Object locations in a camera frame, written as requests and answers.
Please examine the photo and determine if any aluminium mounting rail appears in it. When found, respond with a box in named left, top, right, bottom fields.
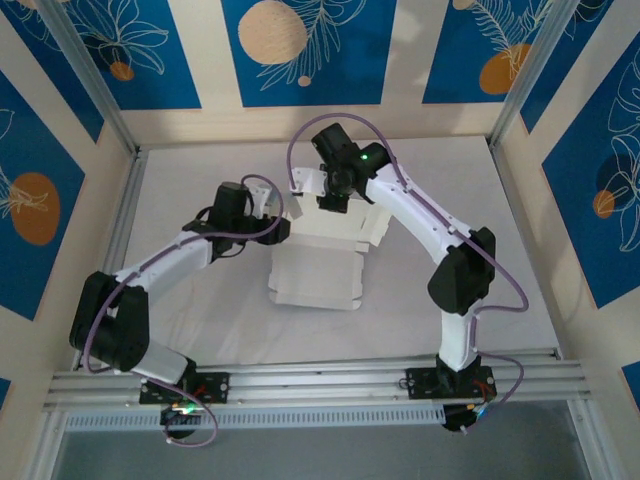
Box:
left=42, top=349, right=596, bottom=414

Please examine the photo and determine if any blue poster orange circle flower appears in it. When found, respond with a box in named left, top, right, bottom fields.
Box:
left=0, top=69, right=86, bottom=322

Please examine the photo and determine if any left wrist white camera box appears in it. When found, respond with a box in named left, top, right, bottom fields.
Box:
left=243, top=183, right=285, bottom=220

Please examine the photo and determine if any blue poster orange circle fern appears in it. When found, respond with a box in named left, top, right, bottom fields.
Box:
left=422, top=0, right=556, bottom=105

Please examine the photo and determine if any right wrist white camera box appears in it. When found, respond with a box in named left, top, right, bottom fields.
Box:
left=291, top=166, right=330, bottom=197

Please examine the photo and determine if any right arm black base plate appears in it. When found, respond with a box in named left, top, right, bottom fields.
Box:
left=405, top=367, right=497, bottom=401

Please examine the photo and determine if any blue poster peach circle fern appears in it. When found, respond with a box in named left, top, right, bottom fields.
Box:
left=221, top=0, right=399, bottom=108

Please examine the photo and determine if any grey slotted cable duct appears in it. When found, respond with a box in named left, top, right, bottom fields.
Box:
left=63, top=405, right=447, bottom=433

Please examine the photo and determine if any black controller box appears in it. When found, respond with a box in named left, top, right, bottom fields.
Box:
left=159, top=403, right=207, bottom=442
left=442, top=403, right=490, bottom=434

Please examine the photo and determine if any aluminium side rail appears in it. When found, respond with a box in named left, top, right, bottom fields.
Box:
left=74, top=149, right=150, bottom=371

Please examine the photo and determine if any aluminium frame post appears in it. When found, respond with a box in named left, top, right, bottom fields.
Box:
left=37, top=0, right=140, bottom=155
left=487, top=0, right=584, bottom=151

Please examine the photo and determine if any white and blue paper box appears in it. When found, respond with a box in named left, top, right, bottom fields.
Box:
left=267, top=192, right=394, bottom=311

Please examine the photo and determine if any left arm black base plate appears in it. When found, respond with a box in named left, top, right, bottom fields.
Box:
left=138, top=371, right=232, bottom=405

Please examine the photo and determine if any white table mat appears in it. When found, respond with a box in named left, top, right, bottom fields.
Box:
left=99, top=133, right=562, bottom=374

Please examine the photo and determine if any blue poster orange dot flower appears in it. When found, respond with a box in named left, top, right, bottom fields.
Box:
left=49, top=0, right=203, bottom=111
left=542, top=44, right=640, bottom=310

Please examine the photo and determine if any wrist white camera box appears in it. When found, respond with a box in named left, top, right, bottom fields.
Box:
left=243, top=183, right=285, bottom=220
left=291, top=166, right=330, bottom=197

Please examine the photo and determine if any blue poster white line flower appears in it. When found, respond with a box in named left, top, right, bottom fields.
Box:
left=0, top=0, right=106, bottom=145
left=519, top=0, right=616, bottom=134

